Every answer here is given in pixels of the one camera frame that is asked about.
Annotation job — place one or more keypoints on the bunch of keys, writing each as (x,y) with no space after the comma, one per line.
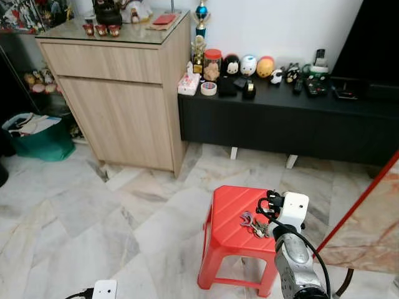
(254,225)

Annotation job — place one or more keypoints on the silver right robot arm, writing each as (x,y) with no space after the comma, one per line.
(296,261)

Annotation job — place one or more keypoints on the flat black tray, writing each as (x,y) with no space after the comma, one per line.
(345,94)

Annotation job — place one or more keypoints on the marble table with red edge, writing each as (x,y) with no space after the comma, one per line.
(368,224)

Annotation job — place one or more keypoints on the black low tv console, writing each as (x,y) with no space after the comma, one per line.
(287,121)

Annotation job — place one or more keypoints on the black television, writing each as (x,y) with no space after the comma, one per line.
(371,37)

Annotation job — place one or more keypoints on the black white figurine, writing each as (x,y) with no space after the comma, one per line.
(292,73)

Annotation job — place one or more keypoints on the small panda figure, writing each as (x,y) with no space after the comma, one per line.
(277,76)

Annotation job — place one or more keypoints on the orange yellow head figure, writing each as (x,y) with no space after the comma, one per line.
(265,66)

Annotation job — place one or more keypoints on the white blue head figure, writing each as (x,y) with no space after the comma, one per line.
(249,65)

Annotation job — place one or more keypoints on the red plastic stool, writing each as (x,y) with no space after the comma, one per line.
(230,205)

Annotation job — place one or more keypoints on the black wallet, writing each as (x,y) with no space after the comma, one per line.
(225,86)

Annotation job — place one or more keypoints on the black mouse head figure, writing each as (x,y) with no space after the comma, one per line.
(231,64)

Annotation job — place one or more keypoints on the white tape roll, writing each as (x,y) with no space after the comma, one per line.
(205,88)

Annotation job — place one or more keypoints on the clear jar with red lid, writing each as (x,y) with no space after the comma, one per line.
(212,65)

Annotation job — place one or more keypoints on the white tissue box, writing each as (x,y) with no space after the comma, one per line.
(189,84)

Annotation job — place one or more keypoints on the gold trophy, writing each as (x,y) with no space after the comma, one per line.
(198,53)

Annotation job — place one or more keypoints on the blue ball trophy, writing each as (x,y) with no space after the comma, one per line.
(201,11)

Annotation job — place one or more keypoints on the red flat packet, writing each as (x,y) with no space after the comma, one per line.
(163,20)

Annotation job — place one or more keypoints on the light wooden cabinet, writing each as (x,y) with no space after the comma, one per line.
(118,99)

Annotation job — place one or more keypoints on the small red cup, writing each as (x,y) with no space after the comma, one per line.
(101,29)
(114,30)
(88,29)

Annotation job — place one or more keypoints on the black teapot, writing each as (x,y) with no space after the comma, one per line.
(107,14)

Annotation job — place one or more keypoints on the green tote bag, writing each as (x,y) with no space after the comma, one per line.
(43,146)

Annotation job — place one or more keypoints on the glass display cabinet with figurines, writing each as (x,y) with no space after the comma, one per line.
(25,62)

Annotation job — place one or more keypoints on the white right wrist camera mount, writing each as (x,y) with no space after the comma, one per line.
(294,208)

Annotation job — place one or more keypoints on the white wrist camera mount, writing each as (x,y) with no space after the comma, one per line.
(294,208)
(105,290)

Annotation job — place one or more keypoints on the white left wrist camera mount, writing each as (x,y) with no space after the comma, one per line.
(105,290)

